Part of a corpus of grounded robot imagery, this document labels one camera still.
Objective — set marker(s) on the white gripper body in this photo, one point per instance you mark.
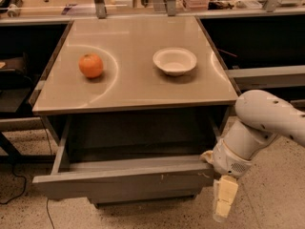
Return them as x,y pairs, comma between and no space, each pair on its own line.
228,160

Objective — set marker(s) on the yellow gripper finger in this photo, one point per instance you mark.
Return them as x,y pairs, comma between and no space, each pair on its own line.
207,157
224,193

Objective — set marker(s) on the grey top drawer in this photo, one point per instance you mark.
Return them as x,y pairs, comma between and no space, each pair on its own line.
124,157

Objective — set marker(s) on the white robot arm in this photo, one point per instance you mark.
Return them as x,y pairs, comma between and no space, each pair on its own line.
261,118

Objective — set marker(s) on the grey drawer cabinet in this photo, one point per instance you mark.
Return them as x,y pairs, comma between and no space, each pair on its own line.
130,82

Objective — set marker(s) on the white paper bowl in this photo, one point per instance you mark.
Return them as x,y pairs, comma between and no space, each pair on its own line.
174,61

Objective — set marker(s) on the orange fruit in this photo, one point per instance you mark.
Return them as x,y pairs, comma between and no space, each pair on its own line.
91,65

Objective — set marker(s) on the black tool on bench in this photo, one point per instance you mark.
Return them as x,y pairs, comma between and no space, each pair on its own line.
11,8

